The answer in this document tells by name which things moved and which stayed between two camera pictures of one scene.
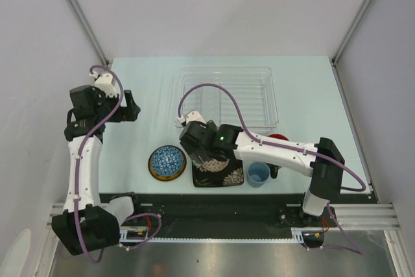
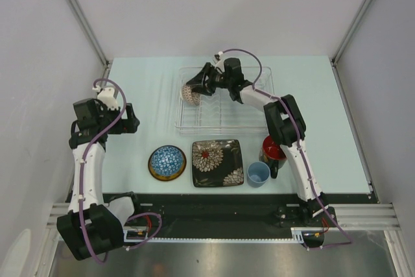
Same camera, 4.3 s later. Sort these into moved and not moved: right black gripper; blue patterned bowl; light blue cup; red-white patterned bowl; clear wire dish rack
Moved: right black gripper; red-white patterned bowl
Not moved: blue patterned bowl; light blue cup; clear wire dish rack
